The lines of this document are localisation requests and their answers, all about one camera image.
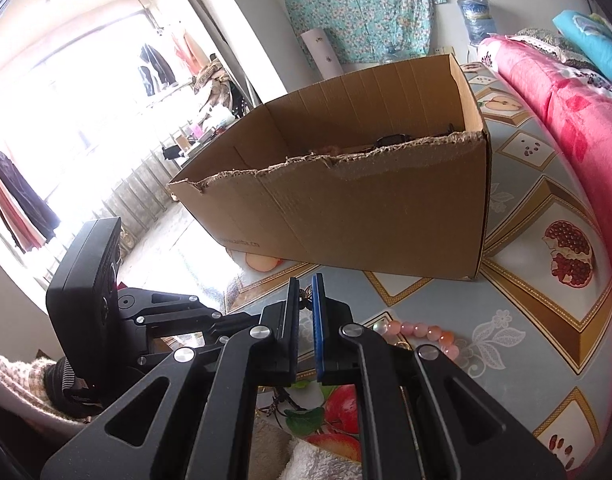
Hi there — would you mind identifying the turquoise floral cloth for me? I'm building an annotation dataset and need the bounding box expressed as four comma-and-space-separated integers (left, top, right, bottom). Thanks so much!
276, 0, 447, 66

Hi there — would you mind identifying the blue water jug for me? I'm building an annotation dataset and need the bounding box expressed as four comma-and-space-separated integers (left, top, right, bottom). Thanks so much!
457, 0, 499, 46

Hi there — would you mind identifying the pink hanging garment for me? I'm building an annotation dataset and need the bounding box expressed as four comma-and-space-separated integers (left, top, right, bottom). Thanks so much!
171, 30, 207, 76

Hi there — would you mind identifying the pink bead bracelet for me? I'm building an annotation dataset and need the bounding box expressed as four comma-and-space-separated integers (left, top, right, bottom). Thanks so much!
373, 319, 459, 361

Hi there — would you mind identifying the dark hanging coat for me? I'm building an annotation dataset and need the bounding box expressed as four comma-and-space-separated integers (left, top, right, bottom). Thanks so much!
0, 149, 62, 253

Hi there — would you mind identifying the grey lace blanket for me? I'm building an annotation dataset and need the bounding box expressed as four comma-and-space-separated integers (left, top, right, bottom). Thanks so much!
511, 27, 612, 96

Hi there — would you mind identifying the pile of patterned cloth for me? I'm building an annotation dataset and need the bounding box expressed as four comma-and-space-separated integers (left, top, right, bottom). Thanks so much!
193, 52, 252, 121

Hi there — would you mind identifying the white fluffy robe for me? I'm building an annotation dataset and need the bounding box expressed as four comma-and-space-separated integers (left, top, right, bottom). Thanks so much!
251, 410, 367, 480

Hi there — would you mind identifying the dark hanging jacket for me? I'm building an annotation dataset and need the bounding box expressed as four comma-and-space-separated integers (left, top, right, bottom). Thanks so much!
138, 42, 177, 96

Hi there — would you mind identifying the fruit print tablecloth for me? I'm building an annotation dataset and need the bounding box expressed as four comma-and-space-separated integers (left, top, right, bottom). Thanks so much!
226, 62, 612, 471

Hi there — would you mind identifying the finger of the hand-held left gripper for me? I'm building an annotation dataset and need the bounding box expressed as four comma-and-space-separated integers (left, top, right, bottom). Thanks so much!
136, 334, 233, 368
135, 309, 263, 334

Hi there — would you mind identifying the person's left forearm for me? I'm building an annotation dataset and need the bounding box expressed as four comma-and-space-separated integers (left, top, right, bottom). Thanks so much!
0, 345, 104, 418

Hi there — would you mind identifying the white paper roll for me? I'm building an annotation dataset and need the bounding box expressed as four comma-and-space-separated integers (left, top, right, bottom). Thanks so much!
300, 27, 344, 81

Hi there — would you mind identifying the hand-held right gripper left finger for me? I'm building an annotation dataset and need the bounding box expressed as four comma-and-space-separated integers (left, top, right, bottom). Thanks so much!
40, 276, 302, 480

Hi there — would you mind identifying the black wristwatch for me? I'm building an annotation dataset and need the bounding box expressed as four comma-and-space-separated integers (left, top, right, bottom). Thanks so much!
371, 124, 459, 150

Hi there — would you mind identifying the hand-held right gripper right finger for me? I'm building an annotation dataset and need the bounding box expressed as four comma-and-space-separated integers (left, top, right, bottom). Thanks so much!
311, 274, 569, 480

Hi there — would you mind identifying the pink floral blanket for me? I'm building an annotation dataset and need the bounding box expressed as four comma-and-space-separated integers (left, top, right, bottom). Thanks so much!
476, 35, 612, 306

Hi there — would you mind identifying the blue cartoon pillow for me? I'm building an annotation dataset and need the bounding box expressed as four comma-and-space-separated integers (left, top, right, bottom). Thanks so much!
552, 9, 612, 93

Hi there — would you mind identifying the brown cardboard box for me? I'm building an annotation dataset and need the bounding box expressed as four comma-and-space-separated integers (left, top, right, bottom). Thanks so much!
167, 52, 493, 282

